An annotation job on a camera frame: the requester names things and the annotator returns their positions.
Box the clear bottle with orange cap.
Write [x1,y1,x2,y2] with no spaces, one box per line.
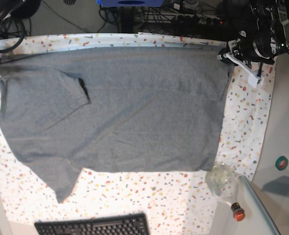
[205,164,245,222]

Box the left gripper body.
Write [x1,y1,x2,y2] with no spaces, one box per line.
[217,38,252,68]

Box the grey metal rail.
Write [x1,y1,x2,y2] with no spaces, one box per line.
[240,176,280,235]

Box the green tape roll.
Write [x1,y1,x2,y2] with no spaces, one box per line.
[275,156,289,171]

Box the grey t-shirt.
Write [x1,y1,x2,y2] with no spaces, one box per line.
[0,47,234,203]

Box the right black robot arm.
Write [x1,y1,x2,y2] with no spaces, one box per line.
[0,0,41,56]

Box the blue box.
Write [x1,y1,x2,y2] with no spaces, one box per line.
[96,0,173,7]

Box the terrazzo patterned white tablecloth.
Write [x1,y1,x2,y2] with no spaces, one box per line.
[0,33,277,232]

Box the black power strip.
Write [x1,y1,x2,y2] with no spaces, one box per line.
[171,14,226,25]

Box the black computer keyboard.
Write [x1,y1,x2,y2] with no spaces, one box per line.
[34,213,150,235]

